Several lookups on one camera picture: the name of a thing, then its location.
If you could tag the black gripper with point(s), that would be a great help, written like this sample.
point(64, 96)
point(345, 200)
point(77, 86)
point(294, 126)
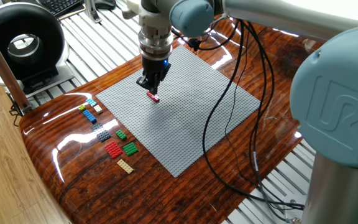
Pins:
point(154, 68)

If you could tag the red long Lego brick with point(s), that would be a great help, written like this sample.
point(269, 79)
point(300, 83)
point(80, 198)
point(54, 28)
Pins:
point(153, 96)

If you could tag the blue long Lego brick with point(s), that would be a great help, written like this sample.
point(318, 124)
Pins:
point(89, 116)

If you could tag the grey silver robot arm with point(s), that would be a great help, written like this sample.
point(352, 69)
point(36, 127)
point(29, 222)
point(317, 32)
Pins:
point(334, 99)

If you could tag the grey Lego baseplate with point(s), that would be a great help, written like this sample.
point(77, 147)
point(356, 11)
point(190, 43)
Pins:
point(179, 124)

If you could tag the white small Lego brick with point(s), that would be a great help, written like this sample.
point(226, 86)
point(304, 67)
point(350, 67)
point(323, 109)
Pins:
point(98, 109)

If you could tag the light blue small Lego brick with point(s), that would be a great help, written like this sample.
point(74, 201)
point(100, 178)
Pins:
point(91, 102)

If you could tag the green square Lego plate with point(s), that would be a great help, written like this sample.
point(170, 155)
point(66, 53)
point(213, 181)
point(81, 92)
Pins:
point(130, 148)

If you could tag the dark grey Lego plate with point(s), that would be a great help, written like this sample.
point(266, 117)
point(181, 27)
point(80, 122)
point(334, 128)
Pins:
point(101, 132)

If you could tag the lime green small Lego brick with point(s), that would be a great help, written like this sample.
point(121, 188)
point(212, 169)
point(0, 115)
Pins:
point(82, 107)

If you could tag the red Lego plate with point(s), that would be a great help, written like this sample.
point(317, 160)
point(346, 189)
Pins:
point(113, 149)

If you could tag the tan Lego plate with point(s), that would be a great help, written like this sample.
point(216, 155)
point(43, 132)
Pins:
point(125, 166)

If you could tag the black computer mouse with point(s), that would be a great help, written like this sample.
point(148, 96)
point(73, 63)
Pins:
point(104, 4)

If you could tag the black keyboard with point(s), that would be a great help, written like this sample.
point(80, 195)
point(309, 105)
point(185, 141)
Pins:
point(61, 6)

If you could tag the glossy wood-grain table mat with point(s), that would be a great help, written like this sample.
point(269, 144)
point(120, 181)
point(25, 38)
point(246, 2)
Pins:
point(166, 199)

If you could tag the brown wooden pole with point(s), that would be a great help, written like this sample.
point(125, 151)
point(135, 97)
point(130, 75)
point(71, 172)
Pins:
point(2, 68)

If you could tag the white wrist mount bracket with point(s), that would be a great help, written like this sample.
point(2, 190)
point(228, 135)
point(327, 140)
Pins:
point(148, 18)

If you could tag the aluminium bracket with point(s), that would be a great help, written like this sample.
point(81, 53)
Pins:
point(92, 12)

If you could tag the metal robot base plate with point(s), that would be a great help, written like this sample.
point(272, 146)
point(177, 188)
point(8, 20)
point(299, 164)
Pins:
point(292, 217)

